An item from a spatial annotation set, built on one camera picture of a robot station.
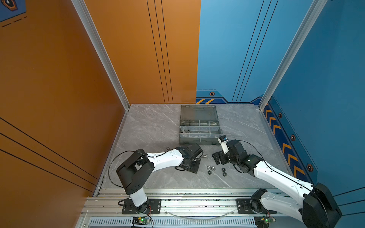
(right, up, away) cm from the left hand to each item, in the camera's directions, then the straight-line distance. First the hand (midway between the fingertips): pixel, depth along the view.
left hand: (196, 168), depth 86 cm
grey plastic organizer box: (+3, +27, +16) cm, 32 cm away
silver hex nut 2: (+10, 0, +1) cm, 11 cm away
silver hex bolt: (+5, +6, +5) cm, 10 cm away
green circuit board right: (+32, -21, -16) cm, 41 cm away
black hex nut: (+8, -2, -1) cm, 8 cm away
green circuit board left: (-29, -21, -15) cm, 39 cm away
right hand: (+13, +10, -2) cm, 16 cm away
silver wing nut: (-8, +21, +16) cm, 28 cm away
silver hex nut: (+8, +1, +1) cm, 8 cm away
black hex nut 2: (+16, -1, 0) cm, 16 cm away
